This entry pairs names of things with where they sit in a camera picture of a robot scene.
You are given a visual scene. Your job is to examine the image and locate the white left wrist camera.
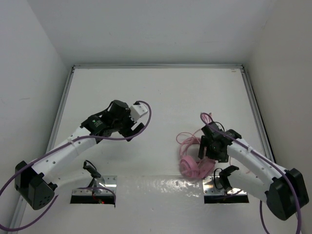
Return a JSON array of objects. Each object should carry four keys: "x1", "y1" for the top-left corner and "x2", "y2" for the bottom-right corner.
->
[{"x1": 130, "y1": 104, "x2": 148, "y2": 122}]

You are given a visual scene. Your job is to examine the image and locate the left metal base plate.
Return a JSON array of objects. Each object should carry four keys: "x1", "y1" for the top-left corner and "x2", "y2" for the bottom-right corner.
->
[{"x1": 72, "y1": 175, "x2": 117, "y2": 196}]

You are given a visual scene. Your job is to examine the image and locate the metal base plate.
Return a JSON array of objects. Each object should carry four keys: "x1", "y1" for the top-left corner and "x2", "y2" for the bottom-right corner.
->
[
  {"x1": 202, "y1": 175, "x2": 247, "y2": 196},
  {"x1": 72, "y1": 175, "x2": 117, "y2": 196}
]

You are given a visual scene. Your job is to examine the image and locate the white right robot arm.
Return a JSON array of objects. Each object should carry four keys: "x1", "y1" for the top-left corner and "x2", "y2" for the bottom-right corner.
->
[{"x1": 198, "y1": 122, "x2": 309, "y2": 220}]

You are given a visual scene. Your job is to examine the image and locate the aluminium table frame rail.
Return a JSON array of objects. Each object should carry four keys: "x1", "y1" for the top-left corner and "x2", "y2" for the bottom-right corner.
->
[{"x1": 24, "y1": 65, "x2": 271, "y2": 234}]

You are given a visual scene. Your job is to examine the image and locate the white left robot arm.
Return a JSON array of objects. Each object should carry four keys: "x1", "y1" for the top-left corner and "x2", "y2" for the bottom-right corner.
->
[{"x1": 14, "y1": 100, "x2": 151, "y2": 210}]

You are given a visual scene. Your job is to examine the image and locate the pink headphones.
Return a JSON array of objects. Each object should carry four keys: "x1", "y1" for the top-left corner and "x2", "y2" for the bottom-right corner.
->
[{"x1": 179, "y1": 136, "x2": 215, "y2": 179}]

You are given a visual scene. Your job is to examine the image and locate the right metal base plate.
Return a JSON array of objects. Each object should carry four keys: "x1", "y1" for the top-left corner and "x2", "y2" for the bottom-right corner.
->
[{"x1": 202, "y1": 175, "x2": 247, "y2": 196}]

